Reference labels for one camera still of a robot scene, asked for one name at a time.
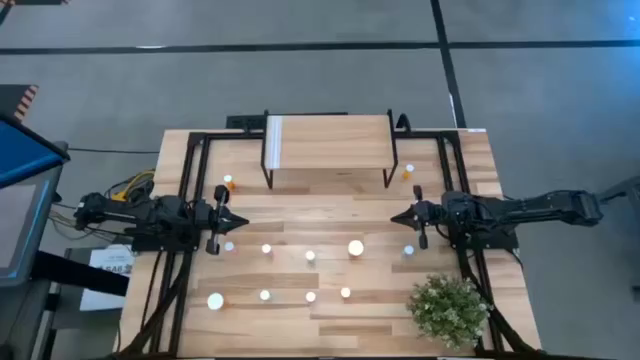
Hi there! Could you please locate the yellow cable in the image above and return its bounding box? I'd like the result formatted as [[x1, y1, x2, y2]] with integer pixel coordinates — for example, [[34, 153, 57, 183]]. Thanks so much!
[[110, 169, 157, 202]]

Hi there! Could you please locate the white printed paper sheet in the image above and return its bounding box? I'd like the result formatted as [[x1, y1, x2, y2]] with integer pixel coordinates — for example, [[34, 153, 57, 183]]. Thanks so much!
[[78, 243, 136, 312]]

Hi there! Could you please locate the hazard-striped black floor mat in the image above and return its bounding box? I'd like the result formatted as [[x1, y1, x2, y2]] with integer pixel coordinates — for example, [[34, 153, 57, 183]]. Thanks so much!
[[0, 0, 70, 7], [0, 83, 40, 123]]

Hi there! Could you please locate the black power strip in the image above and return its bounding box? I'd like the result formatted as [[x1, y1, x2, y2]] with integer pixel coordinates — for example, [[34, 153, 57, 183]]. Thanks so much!
[[225, 114, 267, 132]]

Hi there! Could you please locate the black floor cable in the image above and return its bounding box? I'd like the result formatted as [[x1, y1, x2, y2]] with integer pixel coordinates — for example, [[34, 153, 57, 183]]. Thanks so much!
[[67, 146, 161, 155]]

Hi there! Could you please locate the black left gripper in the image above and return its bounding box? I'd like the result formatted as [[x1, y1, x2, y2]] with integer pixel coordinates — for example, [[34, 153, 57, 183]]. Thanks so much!
[[202, 184, 250, 256]]

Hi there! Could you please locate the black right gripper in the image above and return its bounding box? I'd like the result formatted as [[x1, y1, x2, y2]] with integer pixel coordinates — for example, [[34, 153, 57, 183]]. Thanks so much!
[[390, 184, 444, 250]]

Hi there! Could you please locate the wooden shelf with black legs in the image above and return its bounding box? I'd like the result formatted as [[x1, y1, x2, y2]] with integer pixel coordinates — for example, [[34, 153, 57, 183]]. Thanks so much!
[[259, 108, 400, 190]]

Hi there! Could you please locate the artificial green plant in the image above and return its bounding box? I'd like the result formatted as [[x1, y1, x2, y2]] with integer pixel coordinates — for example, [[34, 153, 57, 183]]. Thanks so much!
[[405, 273, 495, 351]]

